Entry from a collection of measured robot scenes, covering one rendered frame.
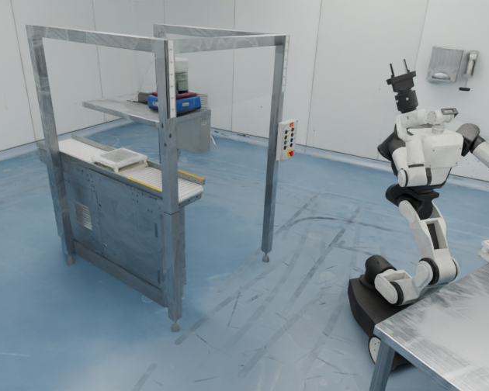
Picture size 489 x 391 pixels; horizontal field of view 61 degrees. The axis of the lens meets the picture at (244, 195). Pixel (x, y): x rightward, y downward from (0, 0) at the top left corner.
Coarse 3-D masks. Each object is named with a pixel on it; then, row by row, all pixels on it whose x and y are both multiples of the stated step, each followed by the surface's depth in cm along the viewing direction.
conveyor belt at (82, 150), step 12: (60, 144) 296; (72, 144) 297; (84, 144) 298; (84, 156) 276; (144, 168) 260; (144, 180) 243; (156, 180) 244; (180, 180) 245; (180, 192) 229; (192, 192) 233
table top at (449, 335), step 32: (448, 288) 155; (480, 288) 156; (384, 320) 137; (416, 320) 138; (448, 320) 138; (480, 320) 139; (416, 352) 125; (448, 352) 125; (480, 352) 126; (448, 384) 116; (480, 384) 115
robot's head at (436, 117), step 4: (428, 112) 204; (432, 112) 202; (436, 112) 200; (440, 112) 201; (428, 116) 205; (432, 116) 202; (436, 116) 200; (440, 116) 200; (444, 116) 201; (448, 116) 203; (452, 116) 203; (428, 120) 205; (432, 120) 203; (436, 120) 201; (440, 120) 201; (444, 120) 203; (448, 120) 204; (436, 124) 206; (440, 124) 204; (436, 128) 205; (440, 128) 204; (444, 128) 205
